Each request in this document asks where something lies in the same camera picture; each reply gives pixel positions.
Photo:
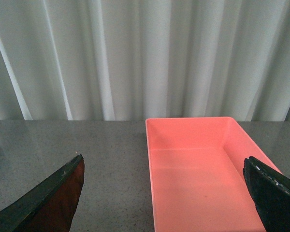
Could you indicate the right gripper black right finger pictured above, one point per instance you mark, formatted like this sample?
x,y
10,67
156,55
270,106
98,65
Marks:
x,y
270,192

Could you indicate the white pleated curtain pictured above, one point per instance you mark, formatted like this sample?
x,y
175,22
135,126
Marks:
x,y
138,59

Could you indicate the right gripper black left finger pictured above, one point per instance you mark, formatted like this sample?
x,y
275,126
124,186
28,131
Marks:
x,y
51,205

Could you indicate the pink plastic bin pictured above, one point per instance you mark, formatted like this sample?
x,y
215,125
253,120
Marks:
x,y
196,174

